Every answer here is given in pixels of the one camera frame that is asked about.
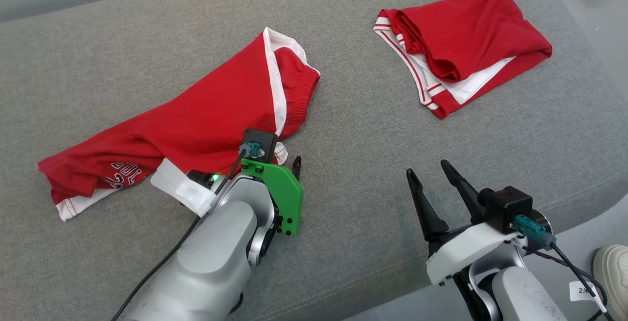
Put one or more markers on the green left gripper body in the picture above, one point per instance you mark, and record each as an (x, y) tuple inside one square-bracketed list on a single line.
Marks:
[(287, 193)]

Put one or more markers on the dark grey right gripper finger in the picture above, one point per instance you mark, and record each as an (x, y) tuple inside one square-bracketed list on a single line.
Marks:
[(463, 191), (427, 213)]

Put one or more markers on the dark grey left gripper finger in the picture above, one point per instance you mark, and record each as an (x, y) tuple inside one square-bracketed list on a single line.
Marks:
[(297, 168)]

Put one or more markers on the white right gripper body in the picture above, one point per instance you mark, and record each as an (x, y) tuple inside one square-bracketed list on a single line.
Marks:
[(466, 250)]

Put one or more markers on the red shorts white trim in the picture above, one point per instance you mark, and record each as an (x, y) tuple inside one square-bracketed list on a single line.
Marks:
[(196, 115)]

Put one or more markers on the red white basketball jersey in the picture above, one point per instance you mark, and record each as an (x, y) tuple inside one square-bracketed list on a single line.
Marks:
[(481, 26)]

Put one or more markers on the white shoe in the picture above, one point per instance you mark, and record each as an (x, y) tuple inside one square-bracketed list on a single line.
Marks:
[(613, 272)]

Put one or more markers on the grey fabric sofa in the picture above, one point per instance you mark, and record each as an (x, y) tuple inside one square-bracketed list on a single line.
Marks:
[(147, 41)]

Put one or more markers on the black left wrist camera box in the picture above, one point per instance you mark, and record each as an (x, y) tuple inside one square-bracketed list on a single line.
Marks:
[(265, 139)]

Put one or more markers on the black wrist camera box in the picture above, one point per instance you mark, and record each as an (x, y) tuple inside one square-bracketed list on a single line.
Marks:
[(265, 139), (508, 208)]

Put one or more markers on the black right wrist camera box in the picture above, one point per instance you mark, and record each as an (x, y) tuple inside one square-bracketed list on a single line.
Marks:
[(508, 208)]

